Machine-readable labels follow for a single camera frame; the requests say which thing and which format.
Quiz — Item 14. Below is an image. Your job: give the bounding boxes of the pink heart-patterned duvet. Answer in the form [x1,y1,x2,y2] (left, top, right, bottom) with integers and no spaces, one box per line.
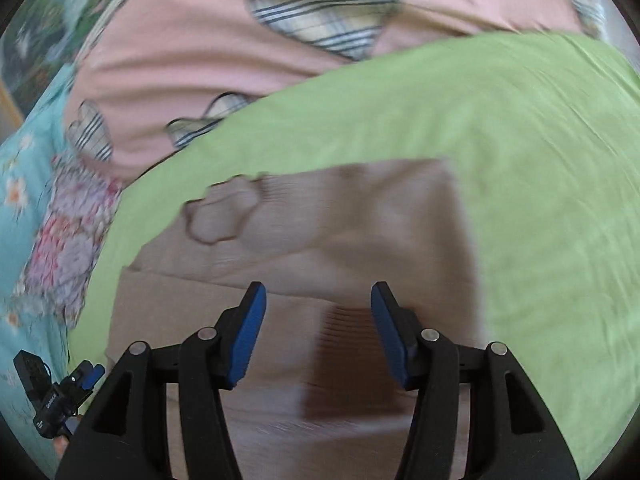
[64,0,605,182]

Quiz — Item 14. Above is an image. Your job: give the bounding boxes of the light blue floral quilt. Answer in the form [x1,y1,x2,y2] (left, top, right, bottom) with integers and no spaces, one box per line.
[1,65,73,479]

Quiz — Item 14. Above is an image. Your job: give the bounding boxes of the framed landscape painting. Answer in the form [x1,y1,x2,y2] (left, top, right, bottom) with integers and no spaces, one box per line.
[1,0,127,131]

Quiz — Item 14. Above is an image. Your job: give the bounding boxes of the green bed sheet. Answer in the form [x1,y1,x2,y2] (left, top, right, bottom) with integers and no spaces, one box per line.
[68,32,639,476]

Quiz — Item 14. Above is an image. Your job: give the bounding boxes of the beige knit sweater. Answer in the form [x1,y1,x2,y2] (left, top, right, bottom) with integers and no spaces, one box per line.
[106,159,487,479]

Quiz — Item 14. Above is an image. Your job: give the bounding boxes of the pink purple floral pillow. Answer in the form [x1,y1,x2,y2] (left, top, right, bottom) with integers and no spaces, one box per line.
[13,157,122,330]

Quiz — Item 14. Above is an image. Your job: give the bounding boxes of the person's left hand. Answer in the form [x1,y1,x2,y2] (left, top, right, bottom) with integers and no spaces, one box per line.
[53,436,70,460]

